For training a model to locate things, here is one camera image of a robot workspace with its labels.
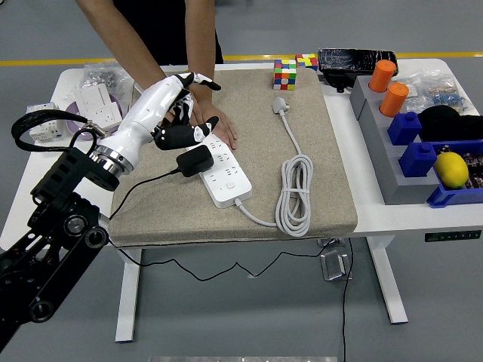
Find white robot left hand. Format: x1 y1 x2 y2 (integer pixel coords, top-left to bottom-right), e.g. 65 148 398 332
97 72 223 167

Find person's left hand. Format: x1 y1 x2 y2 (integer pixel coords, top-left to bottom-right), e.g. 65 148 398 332
192 100 239 151

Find black plug adapter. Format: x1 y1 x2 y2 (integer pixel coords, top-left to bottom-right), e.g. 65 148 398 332
176 145 215 178

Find white power strip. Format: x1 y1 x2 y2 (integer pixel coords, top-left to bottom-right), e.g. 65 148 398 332
188 131 254 210

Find thin black adapter cord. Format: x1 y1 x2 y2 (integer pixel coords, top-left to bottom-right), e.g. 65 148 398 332
108 169 340 282

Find grey-brown fabric mat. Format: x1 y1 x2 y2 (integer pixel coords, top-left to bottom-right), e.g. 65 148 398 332
108 67 358 248

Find clear bag of screws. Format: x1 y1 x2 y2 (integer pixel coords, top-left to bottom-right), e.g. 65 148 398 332
62 58 137 110

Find large colourful puzzle cube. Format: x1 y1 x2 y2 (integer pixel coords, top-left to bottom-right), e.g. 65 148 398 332
272 59 298 91

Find person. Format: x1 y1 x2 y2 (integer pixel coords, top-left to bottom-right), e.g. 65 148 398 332
112 0 224 66

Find white circuit breaker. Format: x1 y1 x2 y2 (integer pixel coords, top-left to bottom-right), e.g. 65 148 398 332
25 103 64 143

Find small colourful puzzle cube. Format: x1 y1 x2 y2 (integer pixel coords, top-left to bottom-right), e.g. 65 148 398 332
295 53 319 72

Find black film-wrapped box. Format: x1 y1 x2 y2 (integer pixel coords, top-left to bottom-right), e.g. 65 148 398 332
317 48 399 78

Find grey stepped block holder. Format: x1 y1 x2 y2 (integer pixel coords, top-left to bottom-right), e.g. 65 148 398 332
349 75 450 207

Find orange cylinder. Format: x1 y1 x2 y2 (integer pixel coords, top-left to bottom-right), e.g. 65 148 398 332
379 82 411 118
368 59 397 94

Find white table leg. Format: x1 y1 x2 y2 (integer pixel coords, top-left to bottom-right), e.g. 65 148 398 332
366 236 409 324
115 248 143 343

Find blue plastic block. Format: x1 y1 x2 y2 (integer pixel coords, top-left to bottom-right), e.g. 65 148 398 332
387 111 423 146
398 142 438 179

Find clear bag of components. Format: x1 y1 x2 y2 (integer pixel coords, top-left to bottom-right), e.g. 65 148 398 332
395 69 475 116

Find black cloth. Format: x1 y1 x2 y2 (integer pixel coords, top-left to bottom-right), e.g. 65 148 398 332
417 105 483 143

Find yellow lemon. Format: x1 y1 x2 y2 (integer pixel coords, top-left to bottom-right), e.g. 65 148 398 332
433 152 470 189

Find blue plastic bin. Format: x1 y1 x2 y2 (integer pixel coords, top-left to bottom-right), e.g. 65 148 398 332
426 140 483 209

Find black desk control panel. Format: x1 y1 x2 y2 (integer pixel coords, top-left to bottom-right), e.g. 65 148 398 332
424 229 483 243

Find dark circuit boards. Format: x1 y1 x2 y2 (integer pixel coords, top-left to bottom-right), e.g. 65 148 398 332
437 145 483 192

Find white wall socket panel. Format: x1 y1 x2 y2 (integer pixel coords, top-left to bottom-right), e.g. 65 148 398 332
85 105 124 132

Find white blank switch panel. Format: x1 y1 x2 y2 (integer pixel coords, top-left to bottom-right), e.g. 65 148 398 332
73 82 112 121

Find white power strip cord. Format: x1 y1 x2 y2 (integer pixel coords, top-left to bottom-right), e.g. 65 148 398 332
233 96 315 238

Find black mount bracket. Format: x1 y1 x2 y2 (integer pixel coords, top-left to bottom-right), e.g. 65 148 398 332
323 71 355 94

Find small clear metal bracket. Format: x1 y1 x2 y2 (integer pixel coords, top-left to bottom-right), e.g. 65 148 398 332
316 237 346 249

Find large clear metal bracket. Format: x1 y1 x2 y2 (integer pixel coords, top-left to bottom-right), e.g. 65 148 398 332
319 251 354 282

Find black hanging power cable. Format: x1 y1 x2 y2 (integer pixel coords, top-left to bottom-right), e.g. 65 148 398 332
340 238 355 362

